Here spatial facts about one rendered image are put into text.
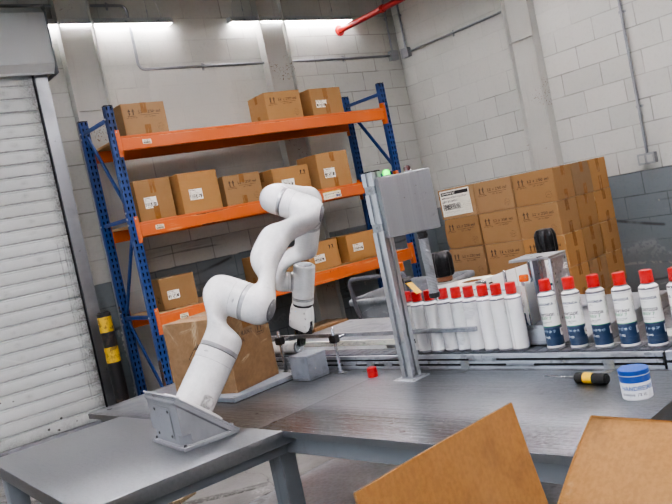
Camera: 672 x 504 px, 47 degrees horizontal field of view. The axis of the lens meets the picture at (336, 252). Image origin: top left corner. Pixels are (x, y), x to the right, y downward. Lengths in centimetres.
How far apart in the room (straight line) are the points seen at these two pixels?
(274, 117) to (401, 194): 441
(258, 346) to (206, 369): 54
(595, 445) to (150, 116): 547
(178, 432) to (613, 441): 152
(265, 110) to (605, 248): 301
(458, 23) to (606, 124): 198
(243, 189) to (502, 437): 569
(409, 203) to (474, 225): 391
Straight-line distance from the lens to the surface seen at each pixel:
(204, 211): 615
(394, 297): 243
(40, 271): 638
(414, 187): 240
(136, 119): 612
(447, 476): 80
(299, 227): 252
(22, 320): 634
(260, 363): 283
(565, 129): 753
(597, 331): 225
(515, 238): 609
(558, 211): 586
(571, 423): 184
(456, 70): 833
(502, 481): 87
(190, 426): 225
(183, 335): 284
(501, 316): 239
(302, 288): 292
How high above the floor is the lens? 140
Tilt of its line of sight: 3 degrees down
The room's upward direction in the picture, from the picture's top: 12 degrees counter-clockwise
